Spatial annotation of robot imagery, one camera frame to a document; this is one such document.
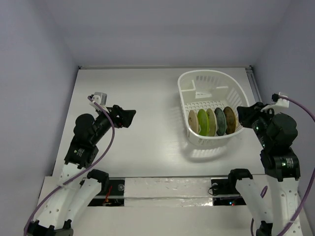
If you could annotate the yellow brown patterned plate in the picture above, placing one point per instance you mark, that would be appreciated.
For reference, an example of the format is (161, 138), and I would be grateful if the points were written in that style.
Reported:
(231, 121)

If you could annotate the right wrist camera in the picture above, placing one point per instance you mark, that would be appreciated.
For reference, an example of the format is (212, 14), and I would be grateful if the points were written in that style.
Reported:
(279, 103)

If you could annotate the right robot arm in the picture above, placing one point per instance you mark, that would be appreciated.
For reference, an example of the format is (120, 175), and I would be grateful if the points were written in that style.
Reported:
(276, 133)

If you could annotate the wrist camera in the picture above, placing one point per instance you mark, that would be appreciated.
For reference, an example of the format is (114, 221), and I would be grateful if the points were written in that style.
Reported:
(279, 103)
(97, 100)

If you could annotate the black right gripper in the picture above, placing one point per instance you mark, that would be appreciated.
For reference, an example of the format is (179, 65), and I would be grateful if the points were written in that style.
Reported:
(253, 115)

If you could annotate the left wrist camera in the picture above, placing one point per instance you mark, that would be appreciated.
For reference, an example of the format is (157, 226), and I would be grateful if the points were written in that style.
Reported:
(97, 100)

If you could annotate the beige floral plate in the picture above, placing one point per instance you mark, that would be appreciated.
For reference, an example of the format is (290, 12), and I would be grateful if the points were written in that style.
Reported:
(193, 121)

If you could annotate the lime green plate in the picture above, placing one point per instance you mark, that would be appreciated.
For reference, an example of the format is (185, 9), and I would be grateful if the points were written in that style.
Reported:
(203, 122)

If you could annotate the cream plate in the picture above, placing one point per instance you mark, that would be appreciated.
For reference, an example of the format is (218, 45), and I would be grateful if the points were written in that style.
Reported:
(212, 122)

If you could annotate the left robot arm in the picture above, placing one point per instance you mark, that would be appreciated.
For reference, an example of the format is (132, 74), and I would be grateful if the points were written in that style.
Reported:
(79, 181)

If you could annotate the white plastic dish rack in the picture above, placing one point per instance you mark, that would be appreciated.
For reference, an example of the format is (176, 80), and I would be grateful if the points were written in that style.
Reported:
(210, 89)

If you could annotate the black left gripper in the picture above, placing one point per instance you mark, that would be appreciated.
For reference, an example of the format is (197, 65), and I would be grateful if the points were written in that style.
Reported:
(124, 116)

